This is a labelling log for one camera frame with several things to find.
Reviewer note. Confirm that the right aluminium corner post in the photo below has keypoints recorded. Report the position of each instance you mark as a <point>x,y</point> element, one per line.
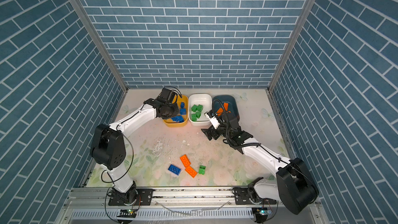
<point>307,7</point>

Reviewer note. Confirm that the orange lego bottom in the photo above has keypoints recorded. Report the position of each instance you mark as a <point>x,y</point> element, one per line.
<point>191,171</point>

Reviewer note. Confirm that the white plastic container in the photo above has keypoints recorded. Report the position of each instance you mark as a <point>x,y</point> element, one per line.
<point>199,104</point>

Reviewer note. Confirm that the right circuit board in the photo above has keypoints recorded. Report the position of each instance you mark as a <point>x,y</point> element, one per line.
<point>261,215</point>

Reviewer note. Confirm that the left aluminium corner post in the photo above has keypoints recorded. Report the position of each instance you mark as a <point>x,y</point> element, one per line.
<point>88,25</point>

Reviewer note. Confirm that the yellow plastic container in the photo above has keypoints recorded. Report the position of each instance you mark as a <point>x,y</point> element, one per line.
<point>169,122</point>

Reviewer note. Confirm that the small green lego cube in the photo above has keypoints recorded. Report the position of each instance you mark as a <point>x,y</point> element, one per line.
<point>200,108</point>

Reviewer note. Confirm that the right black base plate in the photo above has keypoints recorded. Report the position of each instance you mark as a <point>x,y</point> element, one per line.
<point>246,196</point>

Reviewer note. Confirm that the circuit board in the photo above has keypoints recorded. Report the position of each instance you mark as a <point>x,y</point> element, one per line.
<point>127,213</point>
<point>261,215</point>

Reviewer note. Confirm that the aluminium corner post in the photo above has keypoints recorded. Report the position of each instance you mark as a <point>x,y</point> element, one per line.
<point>88,25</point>
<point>307,7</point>

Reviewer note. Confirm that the aluminium front rail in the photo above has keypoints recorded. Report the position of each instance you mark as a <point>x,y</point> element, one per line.
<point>96,197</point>

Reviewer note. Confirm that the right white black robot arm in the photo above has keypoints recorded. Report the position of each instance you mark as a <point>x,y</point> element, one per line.
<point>294,188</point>

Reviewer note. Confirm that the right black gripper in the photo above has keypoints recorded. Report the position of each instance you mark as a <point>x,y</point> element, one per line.
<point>211,129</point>

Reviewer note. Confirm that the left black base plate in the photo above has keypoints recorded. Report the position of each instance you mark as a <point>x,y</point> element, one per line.
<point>146,196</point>

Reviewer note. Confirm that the dark teal plastic container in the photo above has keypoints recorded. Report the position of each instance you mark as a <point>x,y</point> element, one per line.
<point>230,100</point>

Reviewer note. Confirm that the green lego bottom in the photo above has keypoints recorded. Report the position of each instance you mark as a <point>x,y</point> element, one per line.
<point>202,169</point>

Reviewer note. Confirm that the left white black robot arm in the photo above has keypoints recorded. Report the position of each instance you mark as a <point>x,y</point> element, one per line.
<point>108,142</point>

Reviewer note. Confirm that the white vent grille strip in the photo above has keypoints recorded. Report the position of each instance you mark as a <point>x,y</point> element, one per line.
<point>163,214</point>

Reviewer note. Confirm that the orange lego vertical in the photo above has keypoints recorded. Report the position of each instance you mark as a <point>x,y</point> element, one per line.
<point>226,106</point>

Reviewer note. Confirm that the orange lego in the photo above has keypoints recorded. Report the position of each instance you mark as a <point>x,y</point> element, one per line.
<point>191,171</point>
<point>186,162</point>
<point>219,111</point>

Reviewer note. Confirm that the large blue lego bottom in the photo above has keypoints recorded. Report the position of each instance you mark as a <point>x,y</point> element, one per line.
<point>175,170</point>

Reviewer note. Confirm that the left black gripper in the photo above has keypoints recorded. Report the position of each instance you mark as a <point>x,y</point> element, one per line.
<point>176,110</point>

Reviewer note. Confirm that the left circuit board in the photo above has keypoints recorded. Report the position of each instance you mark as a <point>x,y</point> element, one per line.
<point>127,213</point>

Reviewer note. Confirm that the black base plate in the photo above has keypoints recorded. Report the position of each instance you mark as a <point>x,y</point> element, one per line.
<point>146,196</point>
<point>246,196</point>

